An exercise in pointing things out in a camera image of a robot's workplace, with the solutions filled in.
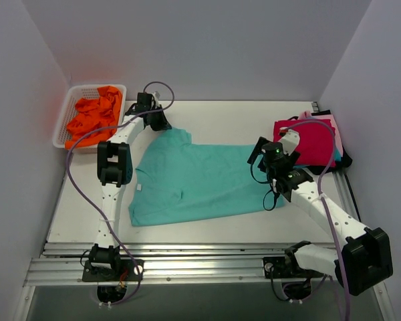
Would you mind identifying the teal t-shirt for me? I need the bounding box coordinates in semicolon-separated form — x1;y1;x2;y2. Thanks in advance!
129;129;285;227
334;148;343;162

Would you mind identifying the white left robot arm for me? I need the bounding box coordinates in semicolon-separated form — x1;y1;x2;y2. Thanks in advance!
88;92;172;280

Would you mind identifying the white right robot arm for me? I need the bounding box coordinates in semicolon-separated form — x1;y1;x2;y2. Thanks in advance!
247;137;394;296

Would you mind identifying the orange t-shirt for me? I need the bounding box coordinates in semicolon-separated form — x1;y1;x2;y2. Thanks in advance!
65;86;123;149

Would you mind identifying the magenta folded t-shirt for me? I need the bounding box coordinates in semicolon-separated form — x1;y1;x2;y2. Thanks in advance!
273;120;333;167

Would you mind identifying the pink folded t-shirt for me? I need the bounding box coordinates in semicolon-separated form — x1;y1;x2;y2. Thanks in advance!
298;110;344;154

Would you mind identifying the teal folded t-shirt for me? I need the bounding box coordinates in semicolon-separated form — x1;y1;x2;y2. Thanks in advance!
334;148;343;162

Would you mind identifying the white plastic basket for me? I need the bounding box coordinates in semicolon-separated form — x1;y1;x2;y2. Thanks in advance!
52;84;126;153

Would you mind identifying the black folded t-shirt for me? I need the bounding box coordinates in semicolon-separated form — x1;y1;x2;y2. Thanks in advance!
288;116;352;175

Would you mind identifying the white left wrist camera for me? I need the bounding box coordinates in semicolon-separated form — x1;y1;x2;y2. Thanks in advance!
152;91;160;106

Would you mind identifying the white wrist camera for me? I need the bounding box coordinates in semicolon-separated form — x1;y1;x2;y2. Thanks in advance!
279;129;300;155
152;91;160;106

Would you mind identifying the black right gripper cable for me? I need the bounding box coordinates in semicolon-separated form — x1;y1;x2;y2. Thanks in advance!
250;160;279;212

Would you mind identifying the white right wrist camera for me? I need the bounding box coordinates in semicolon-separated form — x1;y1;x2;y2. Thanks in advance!
279;129;300;155

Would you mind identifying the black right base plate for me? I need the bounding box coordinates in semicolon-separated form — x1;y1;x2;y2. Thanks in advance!
262;255;323;279

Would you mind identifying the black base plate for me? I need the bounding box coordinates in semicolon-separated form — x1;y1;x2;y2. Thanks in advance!
262;255;323;279
82;259;144;282

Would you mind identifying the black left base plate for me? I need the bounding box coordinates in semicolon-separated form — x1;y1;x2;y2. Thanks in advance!
82;259;144;282

